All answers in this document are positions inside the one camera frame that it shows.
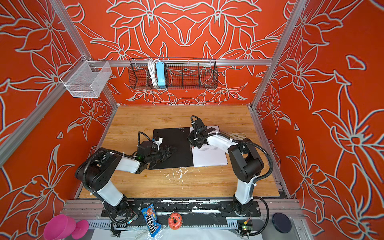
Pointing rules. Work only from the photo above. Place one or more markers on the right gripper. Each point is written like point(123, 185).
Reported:
point(189, 138)

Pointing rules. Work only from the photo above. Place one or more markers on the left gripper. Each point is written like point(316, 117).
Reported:
point(166, 153)

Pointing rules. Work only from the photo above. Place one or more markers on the grey clip folder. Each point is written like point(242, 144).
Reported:
point(186, 155)

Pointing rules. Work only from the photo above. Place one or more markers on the paper sheet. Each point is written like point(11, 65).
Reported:
point(209, 155)

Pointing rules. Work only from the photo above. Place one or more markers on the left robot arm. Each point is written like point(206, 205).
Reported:
point(96, 173)

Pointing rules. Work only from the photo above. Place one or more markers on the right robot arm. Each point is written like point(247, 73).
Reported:
point(250, 162)

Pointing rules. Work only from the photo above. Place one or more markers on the red toy wheel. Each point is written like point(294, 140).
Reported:
point(175, 221)

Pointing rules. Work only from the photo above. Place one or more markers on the blue candy bag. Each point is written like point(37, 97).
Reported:
point(151, 219)

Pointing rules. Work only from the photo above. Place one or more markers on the blue white box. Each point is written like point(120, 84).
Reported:
point(160, 67)

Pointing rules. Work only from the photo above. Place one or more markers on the small green circuit board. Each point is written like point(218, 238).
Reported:
point(246, 227)

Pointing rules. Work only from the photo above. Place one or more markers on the clear plastic bin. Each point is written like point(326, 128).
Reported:
point(86, 79)

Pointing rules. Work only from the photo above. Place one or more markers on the dark round disc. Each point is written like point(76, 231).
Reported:
point(282, 223)

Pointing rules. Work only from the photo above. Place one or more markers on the pink dumbbell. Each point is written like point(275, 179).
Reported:
point(62, 226)

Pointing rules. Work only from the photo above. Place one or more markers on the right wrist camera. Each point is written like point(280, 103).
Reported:
point(200, 130)

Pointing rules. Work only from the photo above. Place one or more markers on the white handled scissors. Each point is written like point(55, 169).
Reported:
point(237, 136)

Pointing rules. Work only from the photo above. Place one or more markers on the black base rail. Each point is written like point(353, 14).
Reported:
point(204, 206)

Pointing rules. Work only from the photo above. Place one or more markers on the black wire basket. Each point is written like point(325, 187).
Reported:
point(181, 74)

